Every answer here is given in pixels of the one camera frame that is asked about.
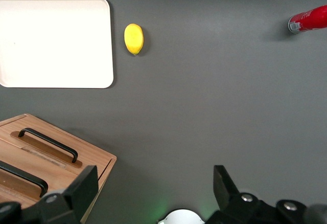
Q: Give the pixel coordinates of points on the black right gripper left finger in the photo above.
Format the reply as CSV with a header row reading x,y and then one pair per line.
x,y
76,198

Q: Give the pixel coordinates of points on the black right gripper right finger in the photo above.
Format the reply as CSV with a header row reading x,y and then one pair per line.
x,y
230,203

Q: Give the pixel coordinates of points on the wooden drawer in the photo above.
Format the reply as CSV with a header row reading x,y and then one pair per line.
x,y
58,180
84,152

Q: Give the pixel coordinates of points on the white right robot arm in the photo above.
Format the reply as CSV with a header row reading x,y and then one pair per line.
x,y
180,217

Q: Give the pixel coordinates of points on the wooden drawer cabinet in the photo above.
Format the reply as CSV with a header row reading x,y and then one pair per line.
x,y
109,167

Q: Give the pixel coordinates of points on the cream plastic tray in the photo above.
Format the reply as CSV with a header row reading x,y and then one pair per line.
x,y
51,42

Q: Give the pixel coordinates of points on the yellow lemon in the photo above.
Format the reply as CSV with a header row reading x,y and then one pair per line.
x,y
134,38

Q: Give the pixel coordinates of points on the red bottle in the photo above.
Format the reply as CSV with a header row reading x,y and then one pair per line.
x,y
311,19

